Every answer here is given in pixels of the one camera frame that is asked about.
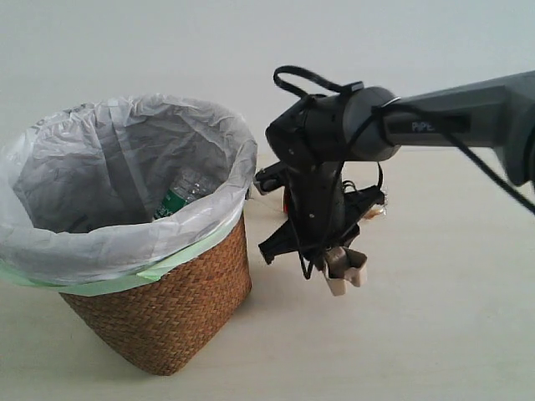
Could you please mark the clear bottle green label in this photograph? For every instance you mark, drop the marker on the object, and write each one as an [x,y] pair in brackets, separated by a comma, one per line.
[188,186]

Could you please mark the white plastic bin liner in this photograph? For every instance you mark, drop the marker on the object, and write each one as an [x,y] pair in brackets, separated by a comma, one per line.
[80,187]

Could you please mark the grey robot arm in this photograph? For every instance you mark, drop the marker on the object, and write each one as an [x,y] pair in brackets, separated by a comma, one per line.
[491,122]

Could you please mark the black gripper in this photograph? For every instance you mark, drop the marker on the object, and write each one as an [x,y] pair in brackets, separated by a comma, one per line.
[318,219]

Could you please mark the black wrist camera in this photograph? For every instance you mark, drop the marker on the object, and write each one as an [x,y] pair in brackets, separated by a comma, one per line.
[271,178]

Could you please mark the brown woven wicker basket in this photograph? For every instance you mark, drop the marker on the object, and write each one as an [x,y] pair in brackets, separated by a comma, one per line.
[160,327]

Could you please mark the brown paper pulp tray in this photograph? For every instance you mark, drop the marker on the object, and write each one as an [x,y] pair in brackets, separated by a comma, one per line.
[343,265]

